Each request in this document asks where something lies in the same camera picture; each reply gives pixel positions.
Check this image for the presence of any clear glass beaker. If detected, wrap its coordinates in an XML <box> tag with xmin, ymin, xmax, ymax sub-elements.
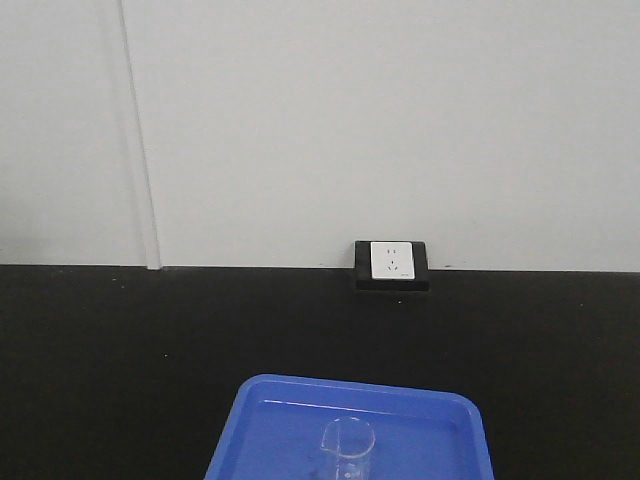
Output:
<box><xmin>320</xmin><ymin>416</ymin><xmax>376</xmax><ymax>480</ymax></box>

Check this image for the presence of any white wall power socket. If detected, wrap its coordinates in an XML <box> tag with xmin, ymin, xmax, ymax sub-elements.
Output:
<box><xmin>370</xmin><ymin>241</ymin><xmax>415</xmax><ymax>280</ymax></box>

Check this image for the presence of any black socket mounting box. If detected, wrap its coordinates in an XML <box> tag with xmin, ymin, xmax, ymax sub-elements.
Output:
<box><xmin>353</xmin><ymin>240</ymin><xmax>430</xmax><ymax>293</ymax></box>

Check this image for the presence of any blue plastic tray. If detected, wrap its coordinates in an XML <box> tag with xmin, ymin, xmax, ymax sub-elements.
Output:
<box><xmin>205</xmin><ymin>375</ymin><xmax>494</xmax><ymax>479</ymax></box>

